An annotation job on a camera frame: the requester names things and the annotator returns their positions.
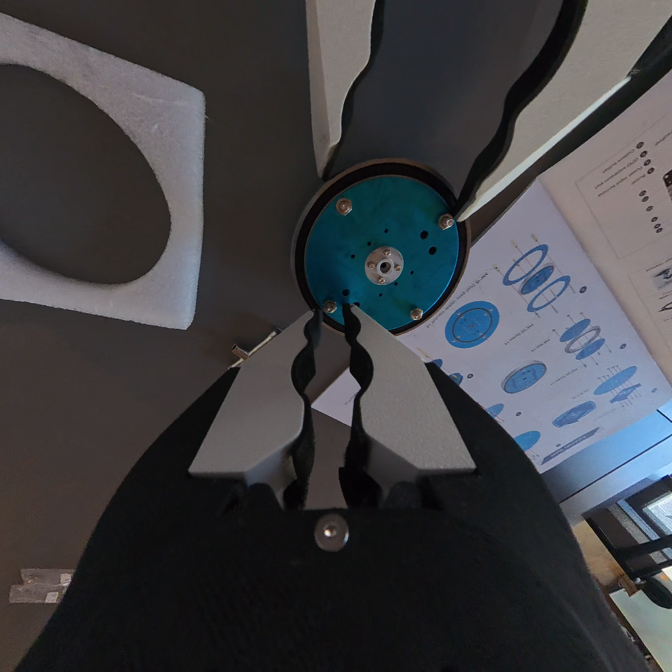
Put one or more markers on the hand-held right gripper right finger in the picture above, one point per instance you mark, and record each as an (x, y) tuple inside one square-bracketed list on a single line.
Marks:
[(414, 420)]

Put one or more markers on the blue round metal turntable disc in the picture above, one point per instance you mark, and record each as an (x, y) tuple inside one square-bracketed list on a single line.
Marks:
[(399, 246)]

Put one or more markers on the silver tape strips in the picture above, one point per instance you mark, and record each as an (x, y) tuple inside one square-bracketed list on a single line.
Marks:
[(39, 588)]

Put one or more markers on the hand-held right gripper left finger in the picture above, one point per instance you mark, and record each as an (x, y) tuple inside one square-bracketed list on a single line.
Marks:
[(252, 420)]

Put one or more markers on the white foam packing frame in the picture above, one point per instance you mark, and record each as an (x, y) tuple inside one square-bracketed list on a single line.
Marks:
[(178, 157)]

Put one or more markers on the adjoining black desk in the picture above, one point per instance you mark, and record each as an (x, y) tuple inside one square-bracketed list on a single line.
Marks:
[(603, 467)]

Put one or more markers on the small silver standoff screw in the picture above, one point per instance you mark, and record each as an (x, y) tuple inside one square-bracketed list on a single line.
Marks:
[(257, 346)]

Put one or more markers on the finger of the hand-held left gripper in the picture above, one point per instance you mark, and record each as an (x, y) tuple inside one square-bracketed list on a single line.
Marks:
[(333, 68), (593, 63)]

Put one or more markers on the open instruction booklet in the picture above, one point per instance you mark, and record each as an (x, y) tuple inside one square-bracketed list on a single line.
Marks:
[(551, 341)]

